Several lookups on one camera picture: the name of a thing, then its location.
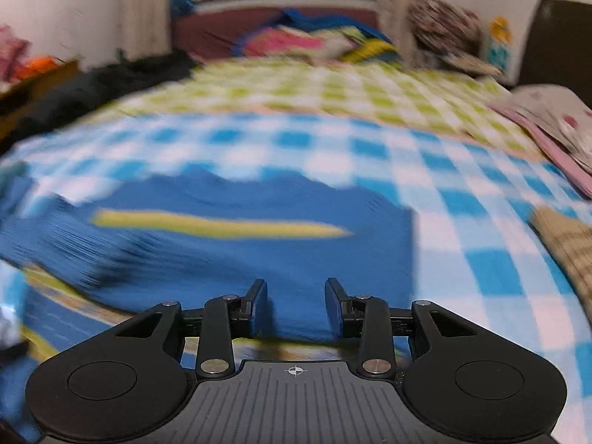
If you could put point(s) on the floral cloth bundle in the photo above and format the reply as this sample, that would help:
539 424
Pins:
444 25

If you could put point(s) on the maroon sofa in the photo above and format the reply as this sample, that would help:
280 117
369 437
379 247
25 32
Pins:
212 27

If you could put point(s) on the pink floral quilt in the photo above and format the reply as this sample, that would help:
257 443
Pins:
282 41

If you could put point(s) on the yellow blue carton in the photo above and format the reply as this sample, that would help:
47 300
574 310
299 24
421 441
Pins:
500 46

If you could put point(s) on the dark wooden headboard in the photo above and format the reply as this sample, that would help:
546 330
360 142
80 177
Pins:
559 41

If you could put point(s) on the beige curtain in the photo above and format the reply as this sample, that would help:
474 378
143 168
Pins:
402 4
143 9

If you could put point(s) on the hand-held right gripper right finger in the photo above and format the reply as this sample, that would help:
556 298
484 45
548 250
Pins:
334 307

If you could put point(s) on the green checked bed sheet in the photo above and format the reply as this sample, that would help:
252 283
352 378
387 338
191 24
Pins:
323 88

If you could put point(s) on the teal fleece cloth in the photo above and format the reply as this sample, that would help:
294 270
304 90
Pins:
9 175

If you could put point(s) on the orange cloth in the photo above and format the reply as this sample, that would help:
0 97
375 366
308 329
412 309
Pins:
39 65

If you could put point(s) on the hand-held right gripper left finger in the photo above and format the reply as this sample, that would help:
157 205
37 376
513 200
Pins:
259 307

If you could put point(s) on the dotted white pillow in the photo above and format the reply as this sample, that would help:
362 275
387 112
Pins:
555 106

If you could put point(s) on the wooden desk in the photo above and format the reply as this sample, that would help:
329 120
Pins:
41 85

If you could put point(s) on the woven checked mat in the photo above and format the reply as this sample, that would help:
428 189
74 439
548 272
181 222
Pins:
569 249

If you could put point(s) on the black jacket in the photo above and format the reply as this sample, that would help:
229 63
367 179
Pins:
101 83

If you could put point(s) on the blue striped knit sweater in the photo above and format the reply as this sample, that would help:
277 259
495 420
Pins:
231 259

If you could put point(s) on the yellow green cloth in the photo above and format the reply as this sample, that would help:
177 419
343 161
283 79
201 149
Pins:
370 51

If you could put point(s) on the pink cloth item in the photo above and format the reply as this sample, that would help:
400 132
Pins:
9 51

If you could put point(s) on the pile of colourful bedding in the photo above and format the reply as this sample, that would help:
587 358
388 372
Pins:
300 16

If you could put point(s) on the blue plastic bag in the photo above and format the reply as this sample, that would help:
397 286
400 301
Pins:
182 2

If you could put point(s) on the pink striped cloth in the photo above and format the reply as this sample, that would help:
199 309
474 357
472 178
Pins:
555 150

